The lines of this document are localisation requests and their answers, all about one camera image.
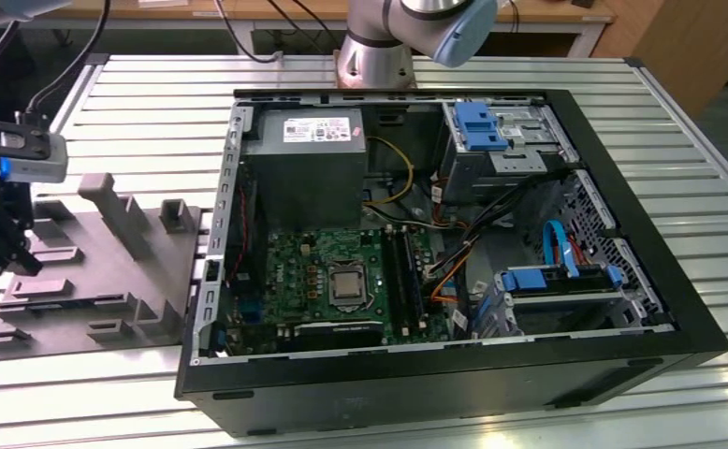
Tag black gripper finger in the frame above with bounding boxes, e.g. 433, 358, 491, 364
0, 205, 45, 277

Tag RAM stick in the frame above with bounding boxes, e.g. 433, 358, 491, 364
397, 224, 431, 331
0, 293, 123, 312

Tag grey parts rack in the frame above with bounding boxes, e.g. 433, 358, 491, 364
0, 172, 215, 364

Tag green motherboard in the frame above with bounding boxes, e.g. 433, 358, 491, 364
211, 224, 464, 352

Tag grey power supply unit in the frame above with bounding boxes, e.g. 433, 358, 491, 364
240, 108, 369, 230

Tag wooden desk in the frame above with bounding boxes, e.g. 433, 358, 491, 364
0, 0, 618, 60

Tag silver CPU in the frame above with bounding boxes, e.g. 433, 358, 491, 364
329, 270, 368, 300

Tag black graphics card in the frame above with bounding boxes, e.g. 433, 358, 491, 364
274, 318, 384, 351

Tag black open PC case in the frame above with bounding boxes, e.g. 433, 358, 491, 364
173, 87, 728, 439

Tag blue optical drive latch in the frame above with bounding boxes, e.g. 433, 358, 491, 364
453, 101, 508, 152

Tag hard disk in blue carrier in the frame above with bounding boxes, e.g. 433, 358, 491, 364
499, 264, 623, 296

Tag metal drive cage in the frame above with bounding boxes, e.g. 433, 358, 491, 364
440, 100, 583, 202

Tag wooden cabinet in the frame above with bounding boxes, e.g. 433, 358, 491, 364
599, 0, 728, 118

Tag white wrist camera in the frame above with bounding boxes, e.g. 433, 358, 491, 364
0, 124, 69, 184

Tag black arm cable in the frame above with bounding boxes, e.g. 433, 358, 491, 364
0, 0, 114, 130

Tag black base cable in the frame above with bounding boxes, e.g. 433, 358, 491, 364
211, 0, 286, 65

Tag yellow wire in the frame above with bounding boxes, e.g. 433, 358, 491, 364
361, 135, 414, 206

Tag orange wires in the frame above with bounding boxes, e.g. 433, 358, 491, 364
429, 268, 468, 308

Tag blue SATA cable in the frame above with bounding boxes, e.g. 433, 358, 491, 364
541, 219, 583, 277

